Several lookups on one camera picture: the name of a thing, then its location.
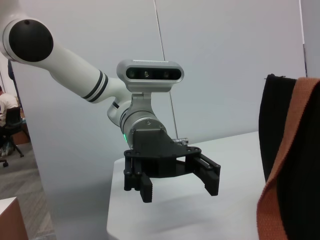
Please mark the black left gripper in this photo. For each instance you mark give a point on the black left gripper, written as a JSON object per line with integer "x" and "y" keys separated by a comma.
{"x": 155, "y": 142}

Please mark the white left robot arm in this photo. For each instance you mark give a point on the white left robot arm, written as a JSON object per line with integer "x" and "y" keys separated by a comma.
{"x": 75, "y": 65}

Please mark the brown box with white top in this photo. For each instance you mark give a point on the brown box with white top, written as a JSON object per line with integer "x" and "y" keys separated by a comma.
{"x": 10, "y": 220}

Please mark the black office chair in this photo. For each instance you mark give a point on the black office chair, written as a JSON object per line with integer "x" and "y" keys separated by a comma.
{"x": 13, "y": 118}

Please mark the seated person in white shirt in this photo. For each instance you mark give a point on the seated person in white shirt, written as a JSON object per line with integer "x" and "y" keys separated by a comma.
{"x": 6, "y": 102}

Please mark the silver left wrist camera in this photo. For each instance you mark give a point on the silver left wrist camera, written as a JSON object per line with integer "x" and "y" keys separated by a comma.
{"x": 152, "y": 75}

